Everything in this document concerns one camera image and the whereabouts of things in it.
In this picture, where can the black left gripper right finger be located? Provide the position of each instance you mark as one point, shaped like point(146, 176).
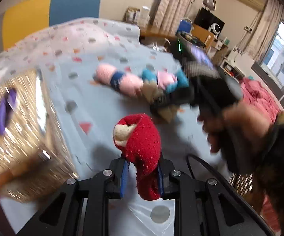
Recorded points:
point(210, 207)

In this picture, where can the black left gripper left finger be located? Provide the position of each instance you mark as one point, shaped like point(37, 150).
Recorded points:
point(81, 207)

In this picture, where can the red sock bundle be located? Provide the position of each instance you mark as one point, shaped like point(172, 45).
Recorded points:
point(140, 143)

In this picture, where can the right hand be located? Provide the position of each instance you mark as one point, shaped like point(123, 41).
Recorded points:
point(253, 125)

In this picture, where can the blue plush toy pink shirt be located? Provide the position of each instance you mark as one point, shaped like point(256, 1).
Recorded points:
point(165, 81)

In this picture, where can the pink bedspread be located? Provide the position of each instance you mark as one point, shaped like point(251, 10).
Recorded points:
point(256, 95)

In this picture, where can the black monitor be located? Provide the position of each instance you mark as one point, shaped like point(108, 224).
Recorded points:
point(209, 21)

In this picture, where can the window with curtains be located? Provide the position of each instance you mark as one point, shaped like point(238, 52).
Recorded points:
point(263, 41)

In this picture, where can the pink yarn roll blue band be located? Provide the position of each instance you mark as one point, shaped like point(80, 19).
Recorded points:
point(122, 82)

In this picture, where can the patterned white tablecloth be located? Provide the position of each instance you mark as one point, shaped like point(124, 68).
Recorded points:
point(68, 54)

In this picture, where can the colourful padded headboard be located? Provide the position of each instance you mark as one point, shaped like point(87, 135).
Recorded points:
point(30, 16)

